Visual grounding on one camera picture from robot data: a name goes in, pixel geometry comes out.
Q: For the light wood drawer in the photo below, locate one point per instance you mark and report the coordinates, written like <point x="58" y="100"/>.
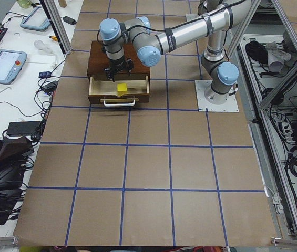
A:
<point x="104" y="92"/>

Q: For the teach pendant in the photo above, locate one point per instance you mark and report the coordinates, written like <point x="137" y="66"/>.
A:
<point x="36" y="20"/>
<point x="11" y="63"/>

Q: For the dark wooden drawer cabinet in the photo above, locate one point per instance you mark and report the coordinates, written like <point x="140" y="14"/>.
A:
<point x="98" y="61"/>

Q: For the aluminium frame post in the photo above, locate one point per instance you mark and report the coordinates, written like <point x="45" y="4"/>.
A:
<point x="56" y="23"/>

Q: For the near teach pendant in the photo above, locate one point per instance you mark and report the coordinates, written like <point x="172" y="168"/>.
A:
<point x="11" y="63"/>

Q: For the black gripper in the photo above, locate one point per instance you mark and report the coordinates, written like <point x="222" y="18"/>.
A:
<point x="115" y="65"/>

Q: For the yellow block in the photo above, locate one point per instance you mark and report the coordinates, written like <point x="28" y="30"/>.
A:
<point x="121" y="87"/>

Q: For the far teach pendant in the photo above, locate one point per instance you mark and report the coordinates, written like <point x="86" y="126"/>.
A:
<point x="36" y="20"/>

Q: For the black power adapter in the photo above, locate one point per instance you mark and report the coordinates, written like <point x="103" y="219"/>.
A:
<point x="69" y="20"/>

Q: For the clear light bulb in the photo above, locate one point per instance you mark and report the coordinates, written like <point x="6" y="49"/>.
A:
<point x="41" y="46"/>

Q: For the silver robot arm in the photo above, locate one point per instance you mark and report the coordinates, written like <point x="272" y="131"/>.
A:
<point x="220" y="17"/>

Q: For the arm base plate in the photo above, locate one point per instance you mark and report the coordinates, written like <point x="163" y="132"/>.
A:
<point x="209" y="101"/>

